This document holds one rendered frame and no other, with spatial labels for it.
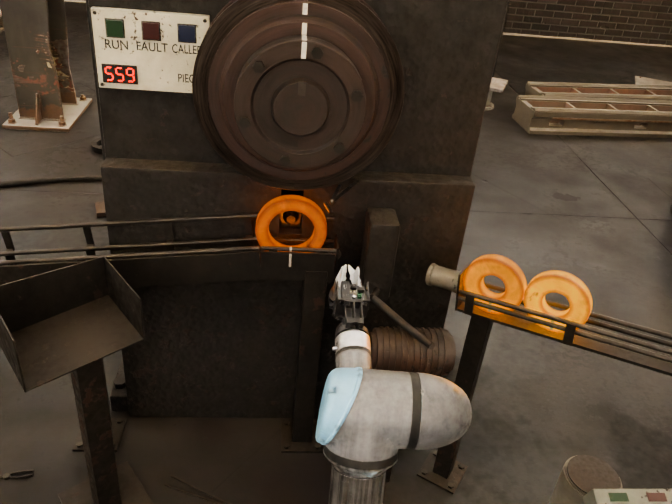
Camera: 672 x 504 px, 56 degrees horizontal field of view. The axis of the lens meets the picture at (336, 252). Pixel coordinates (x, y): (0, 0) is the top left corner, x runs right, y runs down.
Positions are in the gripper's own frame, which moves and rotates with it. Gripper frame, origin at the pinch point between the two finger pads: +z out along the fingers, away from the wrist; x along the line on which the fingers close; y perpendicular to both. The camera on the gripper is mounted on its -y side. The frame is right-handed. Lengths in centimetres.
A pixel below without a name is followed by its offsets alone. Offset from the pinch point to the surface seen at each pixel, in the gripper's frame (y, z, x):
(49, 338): -13, -13, 67
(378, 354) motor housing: -23.0, -7.9, -10.7
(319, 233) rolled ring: -4.5, 16.0, 5.8
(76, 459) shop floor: -74, -15, 72
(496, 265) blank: 1.9, 2.6, -36.4
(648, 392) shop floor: -81, 17, -123
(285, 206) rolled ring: 2.3, 18.2, 15.0
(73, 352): -11, -18, 60
